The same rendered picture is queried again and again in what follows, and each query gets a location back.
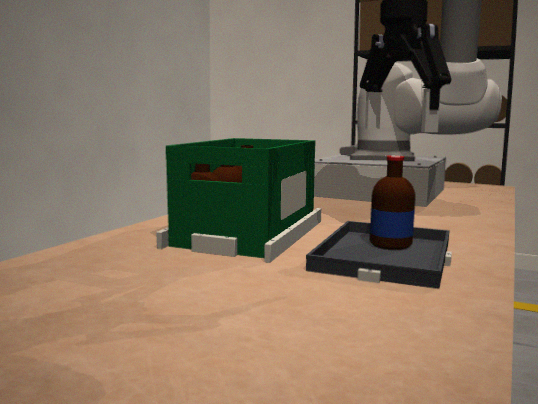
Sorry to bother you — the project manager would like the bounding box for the dark green crate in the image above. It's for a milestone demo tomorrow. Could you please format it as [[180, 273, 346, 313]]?
[[166, 138, 315, 258]]

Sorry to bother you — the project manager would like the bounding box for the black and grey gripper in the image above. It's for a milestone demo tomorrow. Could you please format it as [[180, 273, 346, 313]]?
[[360, 0, 451, 132]]

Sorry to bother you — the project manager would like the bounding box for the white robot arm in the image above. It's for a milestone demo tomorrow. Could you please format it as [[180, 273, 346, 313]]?
[[339, 0, 502, 161]]

